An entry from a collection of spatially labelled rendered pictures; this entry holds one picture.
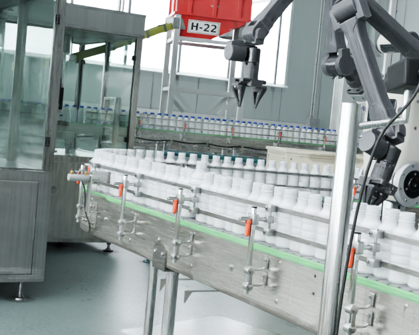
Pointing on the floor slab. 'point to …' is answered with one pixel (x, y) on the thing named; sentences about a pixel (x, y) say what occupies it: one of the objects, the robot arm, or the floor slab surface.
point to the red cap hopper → (208, 15)
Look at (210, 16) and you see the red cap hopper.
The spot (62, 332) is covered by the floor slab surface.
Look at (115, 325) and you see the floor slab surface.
